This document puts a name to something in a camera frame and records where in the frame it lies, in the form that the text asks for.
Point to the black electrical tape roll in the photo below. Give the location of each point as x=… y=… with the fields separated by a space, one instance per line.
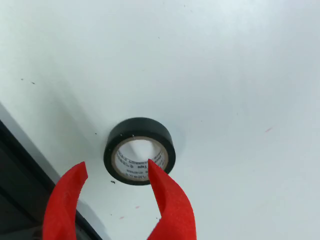
x=140 y=126

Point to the black aluminium frame rail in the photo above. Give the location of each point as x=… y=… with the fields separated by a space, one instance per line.
x=20 y=190

